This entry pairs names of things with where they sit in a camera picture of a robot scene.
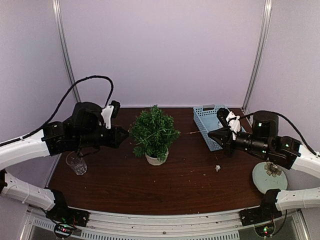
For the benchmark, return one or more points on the white battery box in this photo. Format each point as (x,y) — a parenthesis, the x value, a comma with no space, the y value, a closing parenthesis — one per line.
(217,168)

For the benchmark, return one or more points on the blue plastic basket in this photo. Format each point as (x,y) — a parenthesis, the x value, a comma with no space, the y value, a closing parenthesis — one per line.
(206,121)

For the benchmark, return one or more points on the right aluminium frame post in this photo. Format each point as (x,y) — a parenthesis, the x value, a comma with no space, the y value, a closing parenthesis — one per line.
(264,31)

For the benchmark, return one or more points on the white tree pot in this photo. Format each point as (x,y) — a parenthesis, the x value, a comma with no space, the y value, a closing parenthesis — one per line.
(155,161)

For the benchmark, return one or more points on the left aluminium frame post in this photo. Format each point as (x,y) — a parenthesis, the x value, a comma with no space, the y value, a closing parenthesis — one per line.
(62,38)

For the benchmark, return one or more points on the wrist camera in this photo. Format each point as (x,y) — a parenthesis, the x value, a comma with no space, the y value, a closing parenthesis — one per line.
(227,119)
(109,112)

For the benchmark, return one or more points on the front aluminium rail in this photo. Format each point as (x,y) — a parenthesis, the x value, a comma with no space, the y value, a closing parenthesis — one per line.
(210,218)

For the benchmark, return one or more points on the pale green floral plate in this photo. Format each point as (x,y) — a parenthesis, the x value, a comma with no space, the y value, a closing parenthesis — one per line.
(268,176)

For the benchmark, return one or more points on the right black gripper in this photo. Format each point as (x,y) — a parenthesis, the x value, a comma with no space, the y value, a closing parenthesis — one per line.
(223,137)

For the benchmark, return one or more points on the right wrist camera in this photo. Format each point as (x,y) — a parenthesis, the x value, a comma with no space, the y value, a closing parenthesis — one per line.
(227,119)

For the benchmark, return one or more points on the clear drinking glass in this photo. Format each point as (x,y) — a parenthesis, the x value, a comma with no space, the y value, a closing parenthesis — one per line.
(77,163)

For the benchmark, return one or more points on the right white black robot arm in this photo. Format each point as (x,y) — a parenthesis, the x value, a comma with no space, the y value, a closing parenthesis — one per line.
(264,143)

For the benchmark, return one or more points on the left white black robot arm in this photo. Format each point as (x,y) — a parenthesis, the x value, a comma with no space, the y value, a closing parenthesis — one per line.
(89,126)

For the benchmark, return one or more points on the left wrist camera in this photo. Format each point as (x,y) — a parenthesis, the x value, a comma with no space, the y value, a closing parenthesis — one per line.
(109,112)

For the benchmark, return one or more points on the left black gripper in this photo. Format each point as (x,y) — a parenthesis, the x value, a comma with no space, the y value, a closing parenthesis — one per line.
(115,140)

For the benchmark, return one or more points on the aluminium frame post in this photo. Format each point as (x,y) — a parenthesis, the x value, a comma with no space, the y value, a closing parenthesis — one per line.
(62,38)
(264,31)

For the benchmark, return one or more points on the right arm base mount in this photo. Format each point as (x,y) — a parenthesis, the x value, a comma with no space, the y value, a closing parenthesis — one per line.
(262,219)

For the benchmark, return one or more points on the small green christmas tree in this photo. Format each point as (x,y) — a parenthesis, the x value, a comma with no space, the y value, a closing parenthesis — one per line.
(153,133)

